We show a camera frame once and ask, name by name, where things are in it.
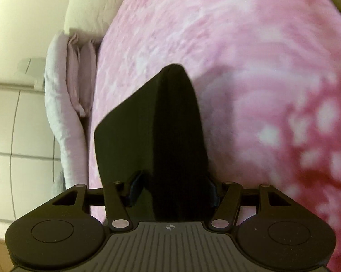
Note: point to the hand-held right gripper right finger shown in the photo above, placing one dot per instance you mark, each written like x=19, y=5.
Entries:
x=214, y=194

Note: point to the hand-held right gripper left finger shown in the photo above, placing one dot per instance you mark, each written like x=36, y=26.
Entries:
x=137, y=188

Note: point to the black garment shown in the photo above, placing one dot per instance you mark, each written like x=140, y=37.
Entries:
x=159, y=147

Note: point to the light grey quilt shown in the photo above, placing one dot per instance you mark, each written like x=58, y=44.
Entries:
x=61, y=110

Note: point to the pink floral blanket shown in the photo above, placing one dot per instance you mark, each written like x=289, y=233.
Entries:
x=230, y=76

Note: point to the pale pillow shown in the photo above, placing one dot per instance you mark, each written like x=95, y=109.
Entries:
x=88, y=76
x=73, y=73

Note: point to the white wardrobe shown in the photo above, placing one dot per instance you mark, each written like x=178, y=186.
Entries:
x=20, y=147

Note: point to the cream headboard cushion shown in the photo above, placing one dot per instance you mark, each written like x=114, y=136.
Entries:
x=94, y=5

